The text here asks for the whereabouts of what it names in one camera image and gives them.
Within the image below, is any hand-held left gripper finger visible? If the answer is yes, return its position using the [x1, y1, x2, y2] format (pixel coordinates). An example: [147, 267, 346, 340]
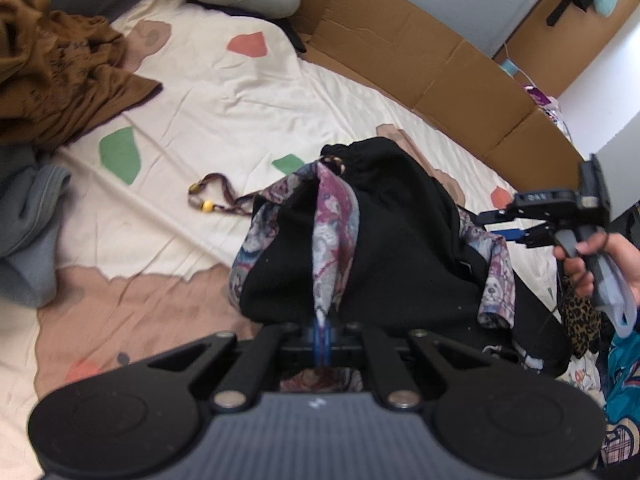
[142, 317, 325, 411]
[324, 317, 498, 412]

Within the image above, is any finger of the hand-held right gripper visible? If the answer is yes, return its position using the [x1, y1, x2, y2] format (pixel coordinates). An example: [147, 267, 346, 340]
[487, 227, 556, 251]
[474, 207, 523, 227]

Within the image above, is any black garment with paisley lining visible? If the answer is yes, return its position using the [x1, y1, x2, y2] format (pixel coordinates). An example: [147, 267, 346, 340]
[232, 136, 571, 393]

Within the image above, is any leopard print garment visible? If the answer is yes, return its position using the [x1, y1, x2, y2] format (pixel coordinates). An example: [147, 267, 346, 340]
[557, 280, 603, 358]

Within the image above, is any person's right hand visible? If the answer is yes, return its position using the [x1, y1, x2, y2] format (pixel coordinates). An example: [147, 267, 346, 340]
[554, 232, 640, 306]

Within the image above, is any purple packet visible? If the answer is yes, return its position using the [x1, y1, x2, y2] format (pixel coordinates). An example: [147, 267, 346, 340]
[525, 85, 553, 108]

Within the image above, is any teal printed garment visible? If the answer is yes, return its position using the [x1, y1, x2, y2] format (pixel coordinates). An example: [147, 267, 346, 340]
[597, 330, 640, 471]

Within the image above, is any brown cardboard sheet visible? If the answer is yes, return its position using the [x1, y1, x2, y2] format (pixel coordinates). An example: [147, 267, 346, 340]
[260, 0, 586, 181]

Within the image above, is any cream bedsheet with colour patches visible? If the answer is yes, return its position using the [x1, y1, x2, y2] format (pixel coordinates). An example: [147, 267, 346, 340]
[0, 0, 566, 480]

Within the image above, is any blue-grey garment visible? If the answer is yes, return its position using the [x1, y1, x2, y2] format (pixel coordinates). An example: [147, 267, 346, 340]
[0, 145, 73, 308]

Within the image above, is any brown garment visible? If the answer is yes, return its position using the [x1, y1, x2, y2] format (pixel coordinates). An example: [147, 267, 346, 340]
[0, 0, 163, 153]

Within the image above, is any patterned drawstring with yellow bead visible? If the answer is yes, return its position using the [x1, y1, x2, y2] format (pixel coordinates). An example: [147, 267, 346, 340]
[188, 173, 261, 213]

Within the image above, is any black wall bracket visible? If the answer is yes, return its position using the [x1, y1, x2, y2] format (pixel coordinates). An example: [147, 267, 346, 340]
[546, 0, 608, 27]

